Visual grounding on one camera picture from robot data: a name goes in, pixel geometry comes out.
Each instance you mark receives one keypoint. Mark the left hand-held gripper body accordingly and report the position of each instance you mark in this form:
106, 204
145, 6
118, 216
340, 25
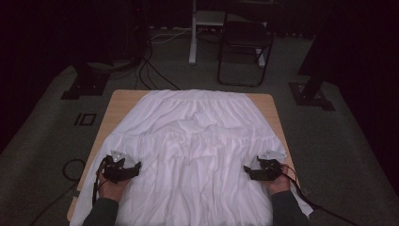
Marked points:
114, 169

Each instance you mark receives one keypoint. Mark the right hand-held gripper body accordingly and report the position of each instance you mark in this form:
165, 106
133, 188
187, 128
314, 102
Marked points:
269, 169

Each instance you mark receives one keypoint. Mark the white skirt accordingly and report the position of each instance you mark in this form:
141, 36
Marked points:
200, 150

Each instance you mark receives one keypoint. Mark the person's right hand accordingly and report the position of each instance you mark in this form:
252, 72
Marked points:
279, 185

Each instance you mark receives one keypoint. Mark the person's left hand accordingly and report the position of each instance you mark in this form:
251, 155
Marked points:
111, 190

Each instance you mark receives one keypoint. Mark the black stand base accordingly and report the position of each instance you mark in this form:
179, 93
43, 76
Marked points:
310, 94
86, 84

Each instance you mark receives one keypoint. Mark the black folding chair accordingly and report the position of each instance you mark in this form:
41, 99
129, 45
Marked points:
244, 37

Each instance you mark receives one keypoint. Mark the white desk frame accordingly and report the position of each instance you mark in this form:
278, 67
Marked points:
193, 40

